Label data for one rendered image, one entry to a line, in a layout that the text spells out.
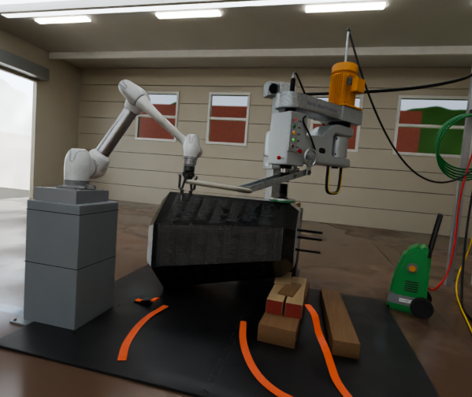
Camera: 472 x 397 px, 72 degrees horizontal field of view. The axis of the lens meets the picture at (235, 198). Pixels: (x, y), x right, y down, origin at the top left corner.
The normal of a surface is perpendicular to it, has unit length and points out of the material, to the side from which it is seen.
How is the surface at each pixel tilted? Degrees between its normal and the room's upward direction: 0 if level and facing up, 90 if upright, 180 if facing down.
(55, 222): 90
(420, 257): 90
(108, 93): 90
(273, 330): 90
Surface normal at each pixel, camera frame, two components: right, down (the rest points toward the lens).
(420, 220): -0.24, 0.05
